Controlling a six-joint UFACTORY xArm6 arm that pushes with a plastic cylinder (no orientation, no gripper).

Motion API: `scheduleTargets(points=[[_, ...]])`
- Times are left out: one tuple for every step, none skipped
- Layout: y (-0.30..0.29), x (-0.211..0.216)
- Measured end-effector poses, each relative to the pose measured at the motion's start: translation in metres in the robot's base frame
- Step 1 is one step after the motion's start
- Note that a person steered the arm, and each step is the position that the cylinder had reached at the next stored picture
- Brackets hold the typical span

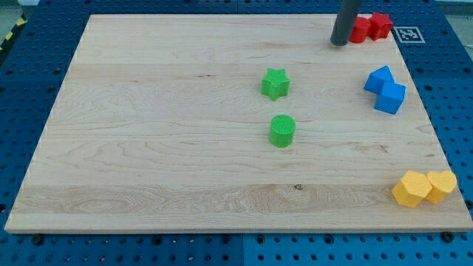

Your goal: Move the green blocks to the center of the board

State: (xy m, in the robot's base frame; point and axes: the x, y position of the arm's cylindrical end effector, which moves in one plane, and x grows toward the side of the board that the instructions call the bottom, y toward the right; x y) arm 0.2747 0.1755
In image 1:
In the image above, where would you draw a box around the light wooden board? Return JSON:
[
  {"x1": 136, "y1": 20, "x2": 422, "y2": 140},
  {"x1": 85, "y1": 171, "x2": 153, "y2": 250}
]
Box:
[{"x1": 5, "y1": 14, "x2": 472, "y2": 234}]

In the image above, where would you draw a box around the green cylinder block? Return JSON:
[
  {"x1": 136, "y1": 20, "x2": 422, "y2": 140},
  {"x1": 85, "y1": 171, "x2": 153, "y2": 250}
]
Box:
[{"x1": 269, "y1": 115, "x2": 296, "y2": 148}]

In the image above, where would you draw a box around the green star block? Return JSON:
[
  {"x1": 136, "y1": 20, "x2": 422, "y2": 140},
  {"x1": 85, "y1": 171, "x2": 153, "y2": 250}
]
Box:
[{"x1": 260, "y1": 68, "x2": 290, "y2": 101}]

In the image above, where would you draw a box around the blue triangular block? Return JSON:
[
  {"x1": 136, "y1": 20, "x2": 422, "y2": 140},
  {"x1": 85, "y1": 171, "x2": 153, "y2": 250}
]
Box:
[{"x1": 364, "y1": 65, "x2": 395, "y2": 94}]

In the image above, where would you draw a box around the blue cube block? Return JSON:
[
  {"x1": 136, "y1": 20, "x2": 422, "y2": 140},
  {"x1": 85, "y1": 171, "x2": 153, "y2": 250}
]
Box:
[{"x1": 374, "y1": 81, "x2": 406, "y2": 115}]

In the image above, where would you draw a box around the red cylinder block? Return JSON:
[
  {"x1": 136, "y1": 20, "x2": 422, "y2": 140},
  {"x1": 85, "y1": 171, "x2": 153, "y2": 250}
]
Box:
[{"x1": 349, "y1": 17, "x2": 370, "y2": 44}]

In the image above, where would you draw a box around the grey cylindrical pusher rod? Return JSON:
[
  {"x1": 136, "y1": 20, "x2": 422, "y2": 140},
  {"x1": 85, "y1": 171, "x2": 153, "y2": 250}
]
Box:
[{"x1": 330, "y1": 0, "x2": 361, "y2": 47}]

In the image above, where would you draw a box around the red star block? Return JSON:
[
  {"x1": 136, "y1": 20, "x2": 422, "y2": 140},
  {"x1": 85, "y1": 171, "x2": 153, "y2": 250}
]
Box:
[{"x1": 367, "y1": 12, "x2": 393, "y2": 41}]

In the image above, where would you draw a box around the yellow hexagon block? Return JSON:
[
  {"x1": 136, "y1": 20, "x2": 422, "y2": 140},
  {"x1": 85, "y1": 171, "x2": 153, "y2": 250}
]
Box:
[{"x1": 392, "y1": 171, "x2": 432, "y2": 208}]

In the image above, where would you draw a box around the white fiducial marker tag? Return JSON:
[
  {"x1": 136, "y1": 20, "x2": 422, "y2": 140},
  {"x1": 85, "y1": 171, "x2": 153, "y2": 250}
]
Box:
[{"x1": 394, "y1": 26, "x2": 425, "y2": 44}]

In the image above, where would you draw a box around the yellow heart block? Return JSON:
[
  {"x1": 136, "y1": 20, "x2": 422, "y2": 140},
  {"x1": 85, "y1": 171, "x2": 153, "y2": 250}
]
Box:
[{"x1": 426, "y1": 171, "x2": 457, "y2": 204}]

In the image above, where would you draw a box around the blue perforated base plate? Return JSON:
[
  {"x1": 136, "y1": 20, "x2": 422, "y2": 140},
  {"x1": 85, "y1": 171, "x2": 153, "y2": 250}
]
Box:
[{"x1": 1, "y1": 1, "x2": 472, "y2": 265}]

